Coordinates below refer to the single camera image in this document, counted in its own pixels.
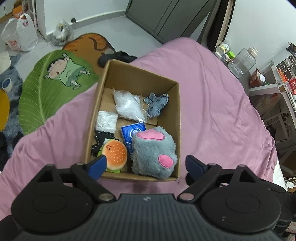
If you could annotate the white plastic shopping bag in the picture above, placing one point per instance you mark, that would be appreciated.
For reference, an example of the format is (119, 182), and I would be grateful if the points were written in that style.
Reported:
(20, 34)

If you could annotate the grey pink plush paw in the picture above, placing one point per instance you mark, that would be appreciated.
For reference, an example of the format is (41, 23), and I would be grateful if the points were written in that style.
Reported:
(153, 153)

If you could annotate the white tissue wad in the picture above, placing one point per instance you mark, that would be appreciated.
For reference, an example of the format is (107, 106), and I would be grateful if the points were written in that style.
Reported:
(106, 122)

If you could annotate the black shoe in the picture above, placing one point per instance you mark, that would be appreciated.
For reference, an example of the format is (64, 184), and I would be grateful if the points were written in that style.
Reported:
(121, 56)

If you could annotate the white desk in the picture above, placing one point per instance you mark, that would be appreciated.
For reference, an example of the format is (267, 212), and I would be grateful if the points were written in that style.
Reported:
(275, 106)

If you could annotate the open cardboard box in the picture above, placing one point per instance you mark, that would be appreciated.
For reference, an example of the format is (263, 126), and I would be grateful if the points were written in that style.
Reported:
(121, 76)

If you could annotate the white tray lid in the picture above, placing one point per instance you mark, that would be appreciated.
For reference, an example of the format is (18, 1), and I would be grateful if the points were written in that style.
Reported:
(5, 61)

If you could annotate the blue tissue pack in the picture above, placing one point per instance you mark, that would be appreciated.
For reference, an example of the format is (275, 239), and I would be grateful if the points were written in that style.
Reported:
(128, 132)

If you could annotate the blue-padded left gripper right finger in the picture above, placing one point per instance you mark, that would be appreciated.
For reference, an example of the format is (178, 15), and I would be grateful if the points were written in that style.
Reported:
(204, 177)

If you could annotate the black framed board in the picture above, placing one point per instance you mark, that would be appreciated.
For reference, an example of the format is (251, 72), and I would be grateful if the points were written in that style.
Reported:
(217, 24)

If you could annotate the plush hamburger toy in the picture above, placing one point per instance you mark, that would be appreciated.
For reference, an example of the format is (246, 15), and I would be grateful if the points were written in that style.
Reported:
(116, 155)

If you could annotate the pink bed sheet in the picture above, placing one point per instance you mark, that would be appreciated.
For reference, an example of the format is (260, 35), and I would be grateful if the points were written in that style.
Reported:
(218, 122)

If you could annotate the black lace patch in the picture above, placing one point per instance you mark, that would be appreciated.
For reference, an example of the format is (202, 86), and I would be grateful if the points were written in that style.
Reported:
(100, 138)

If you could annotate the clear plastic bag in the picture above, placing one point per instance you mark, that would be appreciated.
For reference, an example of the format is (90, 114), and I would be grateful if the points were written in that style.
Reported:
(129, 106)

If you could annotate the green leaf cartoon rug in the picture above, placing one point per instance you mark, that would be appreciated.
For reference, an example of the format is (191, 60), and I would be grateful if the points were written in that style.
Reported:
(56, 79)

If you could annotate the tape roll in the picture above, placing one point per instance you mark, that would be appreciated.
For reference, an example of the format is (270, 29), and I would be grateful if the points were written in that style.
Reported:
(7, 85)

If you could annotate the small grey trash bag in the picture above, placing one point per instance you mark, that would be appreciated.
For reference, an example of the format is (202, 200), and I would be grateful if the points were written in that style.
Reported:
(62, 34)

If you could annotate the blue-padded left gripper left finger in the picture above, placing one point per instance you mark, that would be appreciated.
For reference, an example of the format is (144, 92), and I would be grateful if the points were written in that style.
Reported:
(86, 176)

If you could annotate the white yellow jar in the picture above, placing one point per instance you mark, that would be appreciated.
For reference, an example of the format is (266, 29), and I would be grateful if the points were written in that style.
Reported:
(222, 49)

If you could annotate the denim fabric piece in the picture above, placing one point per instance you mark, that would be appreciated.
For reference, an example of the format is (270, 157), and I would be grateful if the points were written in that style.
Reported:
(155, 104)

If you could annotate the grey door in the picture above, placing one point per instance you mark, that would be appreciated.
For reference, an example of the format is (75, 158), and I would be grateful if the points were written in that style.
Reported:
(166, 20)

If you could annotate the orange cat rug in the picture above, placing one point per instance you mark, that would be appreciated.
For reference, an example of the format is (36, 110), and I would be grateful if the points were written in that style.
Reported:
(90, 47)

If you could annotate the round yellow table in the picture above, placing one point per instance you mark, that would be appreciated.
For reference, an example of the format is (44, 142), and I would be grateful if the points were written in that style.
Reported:
(4, 109)

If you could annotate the large clear water jug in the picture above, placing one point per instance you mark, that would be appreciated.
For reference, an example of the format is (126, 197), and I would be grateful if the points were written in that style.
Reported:
(243, 62)

